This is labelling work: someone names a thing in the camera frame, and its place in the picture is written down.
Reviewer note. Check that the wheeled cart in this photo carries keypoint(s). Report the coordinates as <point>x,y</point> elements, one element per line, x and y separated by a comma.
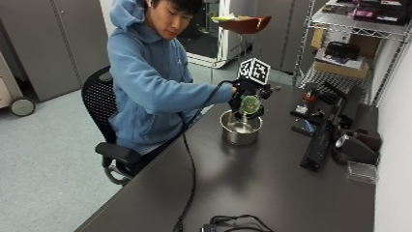
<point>12,90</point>

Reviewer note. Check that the clear plastic box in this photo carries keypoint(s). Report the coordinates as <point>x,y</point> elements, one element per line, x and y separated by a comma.
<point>363,172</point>

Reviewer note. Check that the person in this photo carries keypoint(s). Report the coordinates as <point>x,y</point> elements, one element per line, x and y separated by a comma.
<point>150,71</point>

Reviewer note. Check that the cardboard box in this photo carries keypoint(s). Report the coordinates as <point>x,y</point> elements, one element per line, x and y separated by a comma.
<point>342,66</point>

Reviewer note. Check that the black office chair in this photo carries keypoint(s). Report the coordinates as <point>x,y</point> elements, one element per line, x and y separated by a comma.
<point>107,122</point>

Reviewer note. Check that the white marker cube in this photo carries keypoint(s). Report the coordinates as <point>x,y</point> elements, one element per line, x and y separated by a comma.
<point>254,70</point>

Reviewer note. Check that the black keyboard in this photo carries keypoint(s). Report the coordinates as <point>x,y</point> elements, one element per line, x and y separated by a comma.
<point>319,141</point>

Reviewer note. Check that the black desk device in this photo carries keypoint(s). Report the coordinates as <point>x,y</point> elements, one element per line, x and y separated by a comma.
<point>356,146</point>

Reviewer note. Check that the steel pot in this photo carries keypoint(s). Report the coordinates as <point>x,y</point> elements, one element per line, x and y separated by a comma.
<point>240,129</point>

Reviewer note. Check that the small dark blue device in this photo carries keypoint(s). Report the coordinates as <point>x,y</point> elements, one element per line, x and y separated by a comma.
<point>304,126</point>

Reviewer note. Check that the brown stool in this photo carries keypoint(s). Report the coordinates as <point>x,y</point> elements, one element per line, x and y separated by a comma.
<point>246,24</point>

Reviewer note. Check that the grey cabinet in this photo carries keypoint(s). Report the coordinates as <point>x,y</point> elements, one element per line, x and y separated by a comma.
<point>51,42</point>

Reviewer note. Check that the black bag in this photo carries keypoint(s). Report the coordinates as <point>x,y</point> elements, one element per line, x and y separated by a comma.
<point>342,50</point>

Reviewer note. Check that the black tool with red part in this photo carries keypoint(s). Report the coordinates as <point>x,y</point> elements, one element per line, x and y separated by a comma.
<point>306,103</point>

